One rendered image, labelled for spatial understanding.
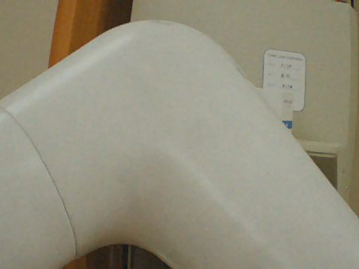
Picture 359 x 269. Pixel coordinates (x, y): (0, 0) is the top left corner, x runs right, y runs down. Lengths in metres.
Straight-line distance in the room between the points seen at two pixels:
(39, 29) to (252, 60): 0.69
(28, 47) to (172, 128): 1.35
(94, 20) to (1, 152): 0.83
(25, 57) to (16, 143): 1.35
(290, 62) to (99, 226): 0.74
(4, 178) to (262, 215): 0.14
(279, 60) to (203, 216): 0.75
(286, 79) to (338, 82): 0.08
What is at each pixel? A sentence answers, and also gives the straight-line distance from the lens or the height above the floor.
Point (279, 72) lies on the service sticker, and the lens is 1.26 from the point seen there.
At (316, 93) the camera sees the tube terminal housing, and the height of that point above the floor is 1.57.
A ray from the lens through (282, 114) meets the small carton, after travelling 1.18.
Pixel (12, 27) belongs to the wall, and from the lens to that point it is 1.90.
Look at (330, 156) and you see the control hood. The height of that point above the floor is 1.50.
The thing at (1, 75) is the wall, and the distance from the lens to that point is 1.90.
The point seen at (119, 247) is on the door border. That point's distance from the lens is 1.32.
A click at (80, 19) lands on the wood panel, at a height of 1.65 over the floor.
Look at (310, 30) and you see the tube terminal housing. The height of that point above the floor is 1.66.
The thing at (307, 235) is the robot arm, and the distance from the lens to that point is 0.52.
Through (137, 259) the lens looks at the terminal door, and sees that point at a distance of 1.29.
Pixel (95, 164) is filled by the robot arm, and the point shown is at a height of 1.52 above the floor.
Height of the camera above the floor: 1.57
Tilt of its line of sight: 3 degrees down
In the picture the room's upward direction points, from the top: 5 degrees clockwise
